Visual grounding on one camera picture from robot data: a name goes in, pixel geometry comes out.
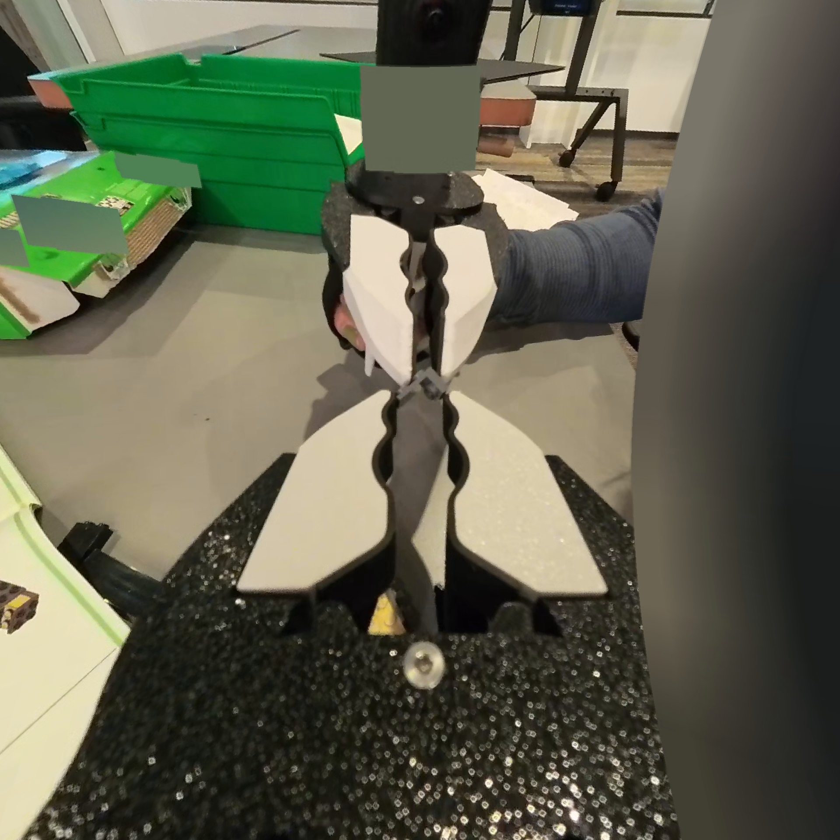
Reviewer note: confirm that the grey and tan brick assembly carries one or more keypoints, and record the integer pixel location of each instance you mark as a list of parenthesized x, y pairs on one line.
[(384, 617)]

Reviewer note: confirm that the person's right hand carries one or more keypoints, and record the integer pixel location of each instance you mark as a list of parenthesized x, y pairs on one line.
[(346, 325)]

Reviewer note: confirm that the black rolling table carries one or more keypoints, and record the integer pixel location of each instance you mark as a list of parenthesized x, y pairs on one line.
[(525, 69)]

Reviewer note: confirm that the white paper sheet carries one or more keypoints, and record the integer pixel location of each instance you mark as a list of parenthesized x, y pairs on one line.
[(531, 200)]

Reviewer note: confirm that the instruction booklet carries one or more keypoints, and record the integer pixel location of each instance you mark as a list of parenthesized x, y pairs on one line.
[(46, 656)]

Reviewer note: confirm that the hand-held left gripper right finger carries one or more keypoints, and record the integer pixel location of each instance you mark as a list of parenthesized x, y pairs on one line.
[(525, 518)]

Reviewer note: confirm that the small grey brick piece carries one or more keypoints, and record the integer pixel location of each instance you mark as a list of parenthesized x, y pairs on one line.
[(426, 386)]

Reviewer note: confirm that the grey desk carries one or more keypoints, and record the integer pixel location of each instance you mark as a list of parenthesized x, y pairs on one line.
[(197, 394)]

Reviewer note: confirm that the person's right forearm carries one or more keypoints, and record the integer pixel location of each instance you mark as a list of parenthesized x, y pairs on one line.
[(577, 269)]

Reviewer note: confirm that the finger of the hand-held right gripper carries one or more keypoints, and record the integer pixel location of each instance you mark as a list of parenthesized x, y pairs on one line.
[(469, 295), (377, 289)]

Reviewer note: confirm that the green plastic crate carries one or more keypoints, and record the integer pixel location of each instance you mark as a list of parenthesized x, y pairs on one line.
[(197, 131)]

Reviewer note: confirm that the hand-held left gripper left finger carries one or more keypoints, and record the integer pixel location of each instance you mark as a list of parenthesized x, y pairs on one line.
[(321, 512)]

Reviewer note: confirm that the green toy box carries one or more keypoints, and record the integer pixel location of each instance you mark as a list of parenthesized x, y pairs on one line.
[(65, 174)]

